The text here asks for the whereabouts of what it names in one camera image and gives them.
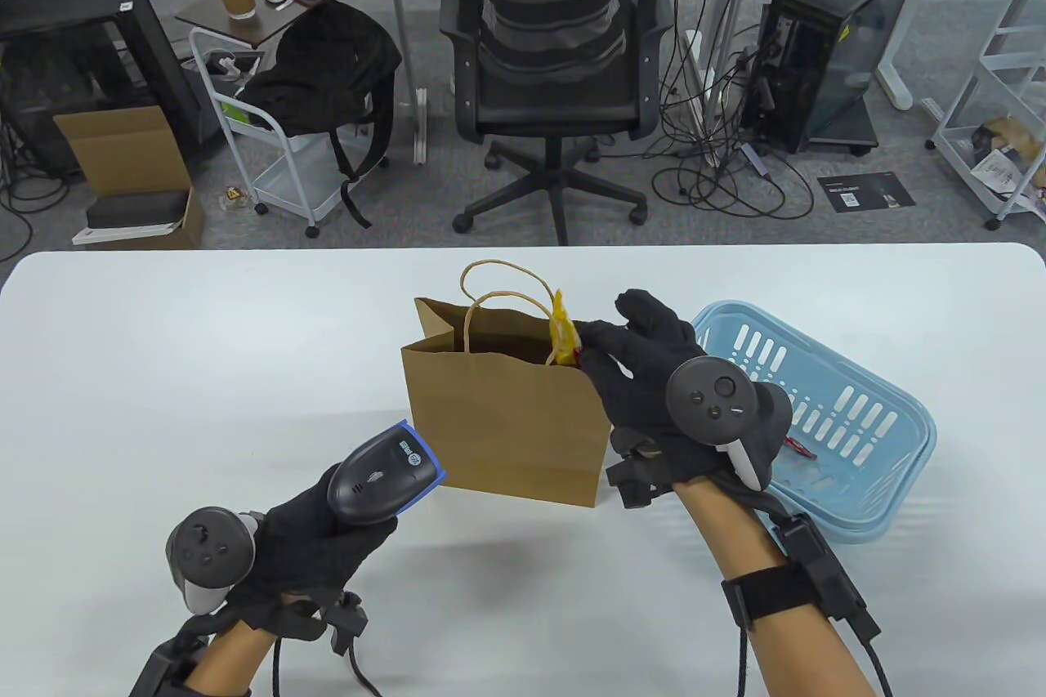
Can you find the person's left hand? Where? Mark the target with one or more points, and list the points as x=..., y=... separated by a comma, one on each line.
x=327, y=550

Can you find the person's right hand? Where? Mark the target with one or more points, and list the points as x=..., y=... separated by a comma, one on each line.
x=645, y=378

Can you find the black barcode scanner blue trim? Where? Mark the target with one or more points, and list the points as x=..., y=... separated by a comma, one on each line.
x=376, y=480

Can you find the yellow coffee powder package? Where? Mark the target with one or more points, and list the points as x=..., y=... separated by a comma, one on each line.
x=562, y=333

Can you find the brown paper bag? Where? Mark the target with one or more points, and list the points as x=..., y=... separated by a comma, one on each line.
x=507, y=435

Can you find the red coffee powder package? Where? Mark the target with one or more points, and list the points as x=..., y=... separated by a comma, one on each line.
x=799, y=448

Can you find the light blue plastic basket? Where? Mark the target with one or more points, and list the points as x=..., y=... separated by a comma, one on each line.
x=882, y=419

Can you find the person's left forearm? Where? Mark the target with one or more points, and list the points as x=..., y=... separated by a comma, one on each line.
x=237, y=660

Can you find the person's right forearm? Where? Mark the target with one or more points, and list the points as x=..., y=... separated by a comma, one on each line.
x=784, y=648

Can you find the brown paper package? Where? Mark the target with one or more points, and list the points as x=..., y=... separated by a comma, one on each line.
x=1013, y=137

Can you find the grey VR controller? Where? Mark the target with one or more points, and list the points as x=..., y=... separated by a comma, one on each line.
x=711, y=403
x=208, y=550

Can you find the black wrist pack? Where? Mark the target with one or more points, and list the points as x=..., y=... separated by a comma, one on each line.
x=163, y=664
x=825, y=574

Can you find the grey power strip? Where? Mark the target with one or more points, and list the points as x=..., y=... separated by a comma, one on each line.
x=756, y=158

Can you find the black leaflet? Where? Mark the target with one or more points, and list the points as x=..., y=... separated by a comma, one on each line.
x=866, y=192

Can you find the black mesh office chair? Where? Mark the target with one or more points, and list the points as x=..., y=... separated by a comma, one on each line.
x=556, y=88

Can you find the small snack wrapper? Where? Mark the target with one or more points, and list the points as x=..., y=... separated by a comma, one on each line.
x=234, y=199

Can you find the white rolling cart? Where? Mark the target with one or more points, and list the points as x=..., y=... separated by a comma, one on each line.
x=290, y=182
x=952, y=129

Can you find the white desk leg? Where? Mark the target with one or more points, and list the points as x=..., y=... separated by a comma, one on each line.
x=400, y=11
x=895, y=68
x=727, y=11

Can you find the black computer tower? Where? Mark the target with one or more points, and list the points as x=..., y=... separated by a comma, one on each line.
x=842, y=19

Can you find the black backpack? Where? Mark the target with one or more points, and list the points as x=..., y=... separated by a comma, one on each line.
x=327, y=68

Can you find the open cardboard box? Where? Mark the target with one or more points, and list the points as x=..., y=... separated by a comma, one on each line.
x=122, y=149

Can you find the black glass cabinet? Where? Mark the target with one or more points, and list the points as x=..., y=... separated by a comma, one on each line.
x=65, y=11

